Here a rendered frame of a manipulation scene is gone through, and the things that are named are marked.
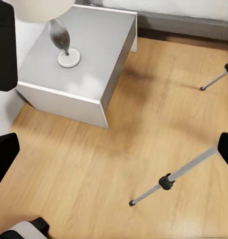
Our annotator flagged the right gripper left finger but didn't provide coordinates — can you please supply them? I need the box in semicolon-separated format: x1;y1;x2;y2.
0;132;20;182

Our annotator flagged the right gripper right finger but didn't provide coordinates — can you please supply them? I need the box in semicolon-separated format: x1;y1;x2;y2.
218;132;228;165

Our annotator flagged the digital camera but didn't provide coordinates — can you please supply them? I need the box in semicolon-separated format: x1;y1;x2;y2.
0;0;18;92

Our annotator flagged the camera tripod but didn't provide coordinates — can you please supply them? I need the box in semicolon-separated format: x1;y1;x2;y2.
129;63;228;207

